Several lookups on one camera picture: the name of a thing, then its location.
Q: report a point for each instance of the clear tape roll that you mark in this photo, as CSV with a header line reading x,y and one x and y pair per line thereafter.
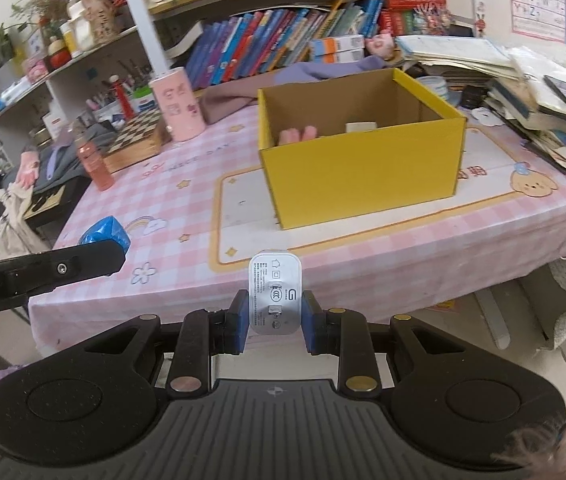
x,y
433,87

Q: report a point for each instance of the white tote bag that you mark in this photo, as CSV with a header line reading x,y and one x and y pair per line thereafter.
x,y
5,225

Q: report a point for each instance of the white power adapter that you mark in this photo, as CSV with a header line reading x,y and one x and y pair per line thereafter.
x,y
275,290

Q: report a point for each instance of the fluffy grey sleeve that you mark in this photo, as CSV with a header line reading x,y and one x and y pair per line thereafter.
x,y
538,452

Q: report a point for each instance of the grey clothing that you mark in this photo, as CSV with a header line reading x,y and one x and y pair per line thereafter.
x,y
63,160

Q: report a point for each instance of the reindeer wall sticker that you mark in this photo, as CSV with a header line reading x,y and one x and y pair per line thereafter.
x,y
479,20

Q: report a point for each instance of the red round doll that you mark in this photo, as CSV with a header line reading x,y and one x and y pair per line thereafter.
x,y
59,55

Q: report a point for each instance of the orange bottle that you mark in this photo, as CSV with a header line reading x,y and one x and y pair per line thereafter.
x,y
95,162

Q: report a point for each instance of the orange and white carton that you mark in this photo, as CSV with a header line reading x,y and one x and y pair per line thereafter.
x,y
338,45
340,57

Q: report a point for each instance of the yellow cardboard box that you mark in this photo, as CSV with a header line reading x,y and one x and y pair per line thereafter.
x,y
363,180

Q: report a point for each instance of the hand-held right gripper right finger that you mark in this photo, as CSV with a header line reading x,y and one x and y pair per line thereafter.
x,y
313,327

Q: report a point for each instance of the white cloud-shaped card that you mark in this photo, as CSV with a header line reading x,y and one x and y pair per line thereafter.
x,y
489,116

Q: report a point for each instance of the pink glove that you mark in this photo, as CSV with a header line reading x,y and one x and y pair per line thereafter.
x,y
295,136
28,170

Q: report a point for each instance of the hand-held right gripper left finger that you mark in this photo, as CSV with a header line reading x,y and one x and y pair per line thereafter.
x,y
237,327

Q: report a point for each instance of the small black box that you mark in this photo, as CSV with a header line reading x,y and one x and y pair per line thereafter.
x,y
473,96

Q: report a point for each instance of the wooden chessboard box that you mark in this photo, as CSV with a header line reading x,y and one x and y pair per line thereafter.
x,y
135,140

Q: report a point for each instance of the blue plastic packet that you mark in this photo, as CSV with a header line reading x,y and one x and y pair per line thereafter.
x,y
105,230

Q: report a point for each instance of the pink cylindrical holder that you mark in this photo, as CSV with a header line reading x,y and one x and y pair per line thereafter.
x,y
178,105

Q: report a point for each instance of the cup of brushes and pens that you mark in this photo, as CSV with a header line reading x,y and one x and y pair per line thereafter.
x,y
108,102

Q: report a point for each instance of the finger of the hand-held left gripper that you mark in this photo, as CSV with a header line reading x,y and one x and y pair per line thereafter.
x,y
73,262

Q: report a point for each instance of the colourful figurine ornament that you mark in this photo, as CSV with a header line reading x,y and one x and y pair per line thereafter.
x,y
433,19

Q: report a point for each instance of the pink alphabet poster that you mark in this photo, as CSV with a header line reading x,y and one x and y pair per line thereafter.
x,y
538,0

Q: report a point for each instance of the pile of worn books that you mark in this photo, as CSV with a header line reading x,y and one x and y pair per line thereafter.
x,y
543,135

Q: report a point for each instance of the dried flowers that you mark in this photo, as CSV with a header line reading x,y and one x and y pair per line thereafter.
x,y
45,2

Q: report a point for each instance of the row of colourful books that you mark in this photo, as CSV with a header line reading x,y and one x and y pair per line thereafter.
x,y
263,45

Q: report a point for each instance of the white plastic bag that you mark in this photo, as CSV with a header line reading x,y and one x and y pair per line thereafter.
x,y
528,67

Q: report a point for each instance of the pink pig plush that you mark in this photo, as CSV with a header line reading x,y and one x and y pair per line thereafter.
x,y
382,45

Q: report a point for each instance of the purple cloth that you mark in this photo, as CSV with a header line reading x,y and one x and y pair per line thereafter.
x,y
233,97

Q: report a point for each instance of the white animal figurine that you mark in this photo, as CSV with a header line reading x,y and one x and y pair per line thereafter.
x,y
93,20

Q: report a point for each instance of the white wooden bookshelf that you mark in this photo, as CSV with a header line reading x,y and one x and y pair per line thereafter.
x,y
138,10

